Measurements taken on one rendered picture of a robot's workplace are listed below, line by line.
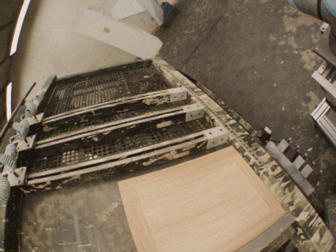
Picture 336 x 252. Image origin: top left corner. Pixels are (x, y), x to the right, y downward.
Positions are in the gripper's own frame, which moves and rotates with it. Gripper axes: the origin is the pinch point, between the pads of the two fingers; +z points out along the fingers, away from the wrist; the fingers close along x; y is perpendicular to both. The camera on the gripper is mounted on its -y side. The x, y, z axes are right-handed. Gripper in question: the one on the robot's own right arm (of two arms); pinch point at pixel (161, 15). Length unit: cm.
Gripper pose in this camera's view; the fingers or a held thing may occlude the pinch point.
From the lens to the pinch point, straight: 25.5
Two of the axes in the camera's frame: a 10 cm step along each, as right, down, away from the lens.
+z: 5.0, 6.9, 5.2
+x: -0.7, 6.3, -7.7
